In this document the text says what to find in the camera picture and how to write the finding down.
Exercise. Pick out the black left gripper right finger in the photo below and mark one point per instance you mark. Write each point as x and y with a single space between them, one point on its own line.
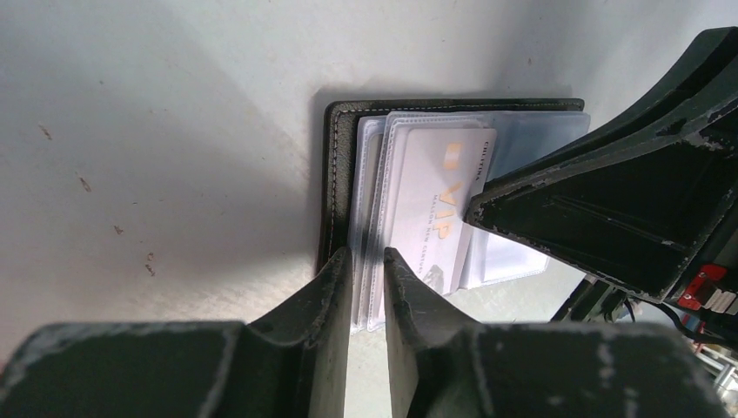
444 363

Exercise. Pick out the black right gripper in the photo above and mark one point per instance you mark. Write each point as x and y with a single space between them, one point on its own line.
648 201

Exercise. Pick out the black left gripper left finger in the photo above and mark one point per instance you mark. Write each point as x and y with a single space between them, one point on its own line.
291 362

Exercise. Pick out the black leather card holder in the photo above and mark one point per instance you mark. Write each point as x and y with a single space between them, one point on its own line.
361 143

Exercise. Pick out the white VIP card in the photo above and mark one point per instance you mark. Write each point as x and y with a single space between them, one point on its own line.
439 169

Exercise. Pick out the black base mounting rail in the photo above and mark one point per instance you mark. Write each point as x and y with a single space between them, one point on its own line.
595 300

